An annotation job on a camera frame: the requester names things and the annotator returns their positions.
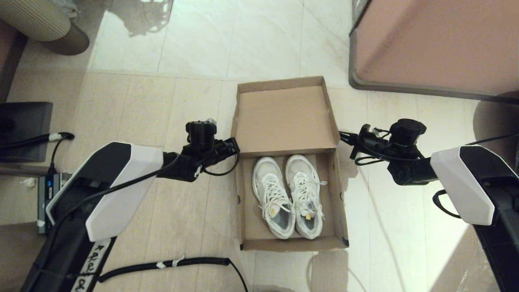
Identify white mesh sneaker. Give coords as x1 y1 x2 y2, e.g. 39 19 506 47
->
252 157 296 240
285 154 327 240

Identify beige ribbed round stool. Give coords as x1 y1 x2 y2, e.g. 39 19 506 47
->
0 0 90 56

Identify grey crumpled cloth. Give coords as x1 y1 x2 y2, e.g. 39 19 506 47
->
51 0 80 19

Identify grey black power supply box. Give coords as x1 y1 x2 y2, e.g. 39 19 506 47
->
37 172 73 234

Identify dark grey floor mat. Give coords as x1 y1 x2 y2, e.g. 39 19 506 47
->
0 101 53 163

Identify pink cabinet with grey base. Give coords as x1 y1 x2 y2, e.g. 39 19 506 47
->
347 0 519 102

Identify thin black plug cable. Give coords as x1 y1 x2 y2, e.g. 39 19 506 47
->
49 136 71 176

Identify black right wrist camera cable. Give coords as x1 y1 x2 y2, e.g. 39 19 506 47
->
354 133 519 167

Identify dark brown wooden furniture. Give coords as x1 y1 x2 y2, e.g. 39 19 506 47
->
0 20 30 102

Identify black corrugated conduit, two tapes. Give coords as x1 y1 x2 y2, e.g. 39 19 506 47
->
98 256 249 292

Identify brown cardboard shoe box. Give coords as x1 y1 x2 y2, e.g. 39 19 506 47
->
230 76 349 252

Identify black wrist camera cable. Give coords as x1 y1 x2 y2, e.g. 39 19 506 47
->
354 133 519 167
39 152 240 260

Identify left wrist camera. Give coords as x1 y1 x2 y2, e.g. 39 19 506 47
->
186 119 217 152

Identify black left wrist camera cable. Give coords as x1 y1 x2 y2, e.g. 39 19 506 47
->
39 152 240 260

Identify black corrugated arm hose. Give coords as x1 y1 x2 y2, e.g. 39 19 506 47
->
433 190 463 219

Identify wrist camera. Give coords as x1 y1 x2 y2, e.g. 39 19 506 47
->
388 119 427 148
186 119 217 152

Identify black corrugated conduit, taped end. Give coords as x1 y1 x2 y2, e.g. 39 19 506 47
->
0 132 76 151

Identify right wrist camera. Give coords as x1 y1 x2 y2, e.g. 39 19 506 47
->
388 119 427 148

